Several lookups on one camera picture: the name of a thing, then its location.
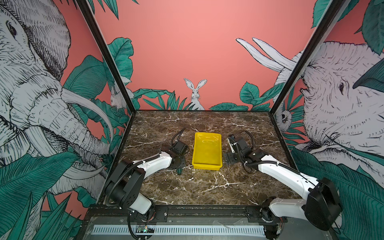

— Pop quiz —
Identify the white slotted cable duct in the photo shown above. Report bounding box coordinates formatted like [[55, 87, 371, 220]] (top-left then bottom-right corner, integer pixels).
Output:
[[91, 225, 266, 237]]

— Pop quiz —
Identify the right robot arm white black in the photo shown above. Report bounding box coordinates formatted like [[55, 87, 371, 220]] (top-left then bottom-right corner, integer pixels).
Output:
[[225, 135, 343, 231]]

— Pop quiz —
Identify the yellow plastic bin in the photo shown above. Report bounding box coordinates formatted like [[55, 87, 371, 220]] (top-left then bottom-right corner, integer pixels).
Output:
[[192, 132, 223, 171]]

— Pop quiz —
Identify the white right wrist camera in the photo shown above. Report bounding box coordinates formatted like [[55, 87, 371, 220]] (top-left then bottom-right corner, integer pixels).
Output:
[[228, 137, 236, 154]]

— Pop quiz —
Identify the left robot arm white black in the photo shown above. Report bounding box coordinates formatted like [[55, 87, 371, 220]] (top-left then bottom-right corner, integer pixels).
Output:
[[103, 144, 189, 222]]

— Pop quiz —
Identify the black camera cable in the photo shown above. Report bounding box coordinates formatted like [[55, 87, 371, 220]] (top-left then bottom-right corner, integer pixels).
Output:
[[242, 130, 256, 151], [170, 127, 187, 148]]

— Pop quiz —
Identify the black left camera cable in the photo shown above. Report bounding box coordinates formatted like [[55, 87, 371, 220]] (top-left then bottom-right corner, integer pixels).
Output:
[[170, 127, 187, 148]]

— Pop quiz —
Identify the black mounting rail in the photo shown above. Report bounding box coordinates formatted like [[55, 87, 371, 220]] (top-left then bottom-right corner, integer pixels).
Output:
[[85, 205, 288, 225]]

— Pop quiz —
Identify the small green circuit board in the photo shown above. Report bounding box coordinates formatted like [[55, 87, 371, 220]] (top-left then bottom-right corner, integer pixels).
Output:
[[137, 226, 155, 235]]

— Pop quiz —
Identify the black right camera cable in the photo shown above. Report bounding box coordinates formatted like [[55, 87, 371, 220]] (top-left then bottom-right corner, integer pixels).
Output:
[[242, 130, 256, 151]]

